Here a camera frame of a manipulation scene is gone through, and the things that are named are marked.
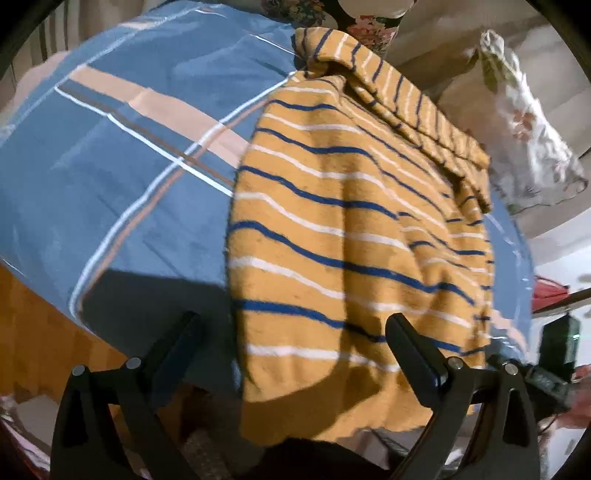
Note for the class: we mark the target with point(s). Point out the blue striped bed sheet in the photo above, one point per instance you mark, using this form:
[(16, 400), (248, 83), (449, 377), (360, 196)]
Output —
[(138, 184)]

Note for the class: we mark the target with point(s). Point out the red object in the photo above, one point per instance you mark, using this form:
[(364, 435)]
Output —
[(548, 291)]

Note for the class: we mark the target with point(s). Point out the person's right hand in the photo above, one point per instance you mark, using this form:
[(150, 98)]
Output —
[(572, 416)]

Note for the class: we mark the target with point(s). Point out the yellow striped knit garment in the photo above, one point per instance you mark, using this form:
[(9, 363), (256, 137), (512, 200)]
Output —
[(351, 240)]

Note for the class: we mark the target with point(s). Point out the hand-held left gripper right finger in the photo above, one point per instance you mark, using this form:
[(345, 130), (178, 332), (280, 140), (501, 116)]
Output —
[(407, 342)]

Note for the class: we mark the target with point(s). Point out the white floral pillow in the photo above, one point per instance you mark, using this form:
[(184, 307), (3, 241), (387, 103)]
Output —
[(526, 124)]

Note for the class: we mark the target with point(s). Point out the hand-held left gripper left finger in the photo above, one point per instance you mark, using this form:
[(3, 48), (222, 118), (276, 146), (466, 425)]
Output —
[(181, 339)]

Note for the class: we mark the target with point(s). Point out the dark floral cloth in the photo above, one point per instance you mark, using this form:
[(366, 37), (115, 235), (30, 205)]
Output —
[(369, 21)]

